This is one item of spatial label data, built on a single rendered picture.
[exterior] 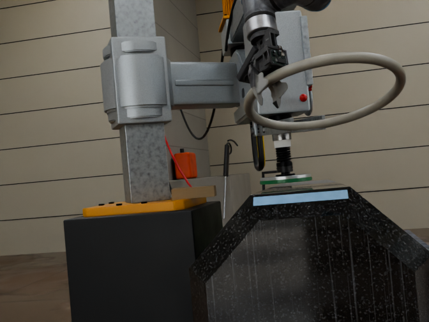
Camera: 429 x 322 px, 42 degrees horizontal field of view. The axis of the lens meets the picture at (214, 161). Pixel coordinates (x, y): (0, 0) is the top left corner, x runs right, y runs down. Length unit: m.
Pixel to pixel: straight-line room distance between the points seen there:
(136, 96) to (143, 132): 0.18
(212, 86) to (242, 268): 1.27
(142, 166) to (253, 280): 1.04
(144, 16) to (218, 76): 0.47
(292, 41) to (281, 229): 0.88
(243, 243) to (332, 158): 5.41
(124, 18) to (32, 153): 5.62
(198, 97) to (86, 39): 5.34
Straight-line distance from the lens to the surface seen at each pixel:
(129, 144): 2.64
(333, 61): 1.52
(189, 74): 2.80
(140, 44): 2.67
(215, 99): 2.83
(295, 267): 1.79
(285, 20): 2.36
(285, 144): 2.34
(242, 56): 2.79
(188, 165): 5.41
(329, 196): 1.82
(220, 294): 1.83
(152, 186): 2.65
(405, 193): 7.22
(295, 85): 2.31
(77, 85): 7.97
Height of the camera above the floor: 0.88
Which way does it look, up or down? 1 degrees up
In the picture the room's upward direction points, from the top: 5 degrees counter-clockwise
